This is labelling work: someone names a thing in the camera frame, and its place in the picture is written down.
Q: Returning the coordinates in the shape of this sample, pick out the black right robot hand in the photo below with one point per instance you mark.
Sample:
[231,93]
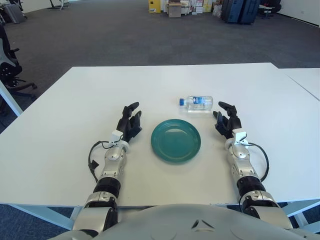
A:
[231,123]

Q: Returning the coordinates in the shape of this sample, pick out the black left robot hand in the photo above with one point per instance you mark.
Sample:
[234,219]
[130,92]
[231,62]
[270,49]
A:
[126,127]

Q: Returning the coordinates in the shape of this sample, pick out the clear plastic water bottle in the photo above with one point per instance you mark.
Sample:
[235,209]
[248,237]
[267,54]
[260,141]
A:
[197,100]

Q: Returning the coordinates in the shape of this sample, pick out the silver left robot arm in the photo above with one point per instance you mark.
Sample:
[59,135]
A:
[112,157]

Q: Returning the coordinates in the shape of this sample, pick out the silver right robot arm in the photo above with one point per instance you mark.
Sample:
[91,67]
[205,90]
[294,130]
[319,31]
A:
[241,155]

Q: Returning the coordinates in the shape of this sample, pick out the round green plate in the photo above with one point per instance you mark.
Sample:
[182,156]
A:
[175,142]

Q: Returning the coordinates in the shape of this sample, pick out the grey robot torso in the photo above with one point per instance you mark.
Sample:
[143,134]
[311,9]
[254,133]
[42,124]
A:
[175,222]

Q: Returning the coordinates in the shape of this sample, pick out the dark blue suitcase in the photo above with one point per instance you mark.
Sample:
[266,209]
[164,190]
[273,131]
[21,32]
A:
[250,11]
[235,11]

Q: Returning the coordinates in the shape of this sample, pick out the black suitcase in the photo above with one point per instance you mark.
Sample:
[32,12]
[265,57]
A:
[224,10]

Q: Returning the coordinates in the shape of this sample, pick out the white plastic bag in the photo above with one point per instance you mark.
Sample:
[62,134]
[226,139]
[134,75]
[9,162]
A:
[217,10]

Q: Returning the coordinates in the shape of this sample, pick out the white slanted table leg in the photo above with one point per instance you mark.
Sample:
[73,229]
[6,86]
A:
[11,100]

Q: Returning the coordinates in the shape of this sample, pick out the small white side table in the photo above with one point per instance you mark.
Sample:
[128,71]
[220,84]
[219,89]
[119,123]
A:
[265,8]

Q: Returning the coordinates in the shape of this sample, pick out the yellow box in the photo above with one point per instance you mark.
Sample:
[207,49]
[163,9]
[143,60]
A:
[154,6]

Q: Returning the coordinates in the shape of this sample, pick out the white shelf with cartons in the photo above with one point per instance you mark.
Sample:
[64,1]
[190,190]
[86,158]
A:
[190,6]

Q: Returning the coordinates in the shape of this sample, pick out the black swivel chair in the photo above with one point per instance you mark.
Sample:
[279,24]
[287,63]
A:
[275,5]

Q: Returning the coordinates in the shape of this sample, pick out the black mesh office chair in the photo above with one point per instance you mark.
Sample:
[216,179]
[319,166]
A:
[7,70]

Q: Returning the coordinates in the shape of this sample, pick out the black chair base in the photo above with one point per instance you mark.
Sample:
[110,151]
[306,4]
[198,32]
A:
[58,5]

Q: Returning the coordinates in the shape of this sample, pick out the grey storage crate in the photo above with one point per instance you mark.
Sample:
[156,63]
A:
[13,13]

